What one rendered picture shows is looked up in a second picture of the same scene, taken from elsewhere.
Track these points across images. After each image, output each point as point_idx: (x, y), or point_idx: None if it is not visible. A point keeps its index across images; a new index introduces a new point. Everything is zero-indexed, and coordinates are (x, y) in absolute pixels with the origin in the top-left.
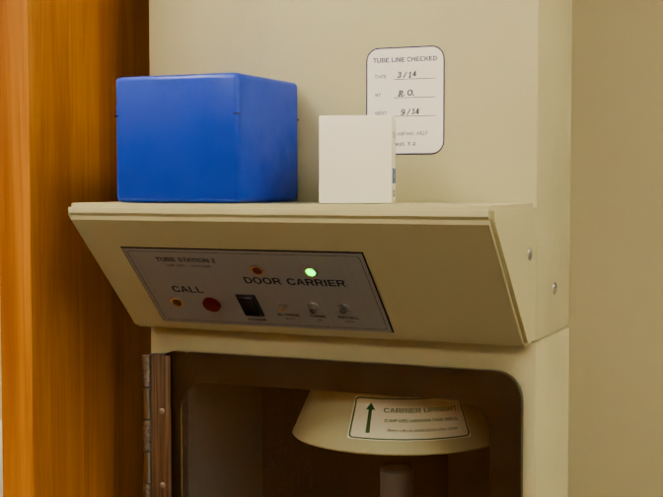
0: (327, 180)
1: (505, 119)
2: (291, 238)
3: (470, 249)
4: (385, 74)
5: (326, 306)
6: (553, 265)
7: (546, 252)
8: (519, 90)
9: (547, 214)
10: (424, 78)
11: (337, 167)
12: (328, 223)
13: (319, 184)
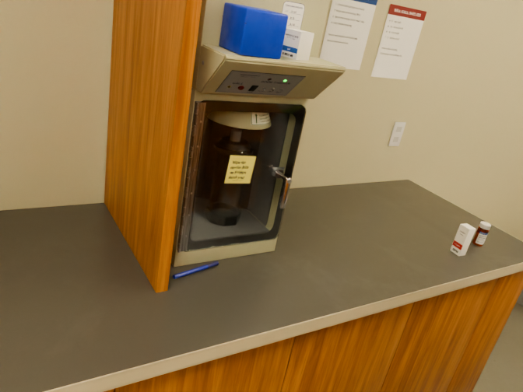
0: (298, 53)
1: (315, 31)
2: (291, 71)
3: (332, 77)
4: (287, 10)
5: (276, 89)
6: None
7: None
8: (321, 22)
9: None
10: (298, 14)
11: (301, 48)
12: (307, 68)
13: (296, 54)
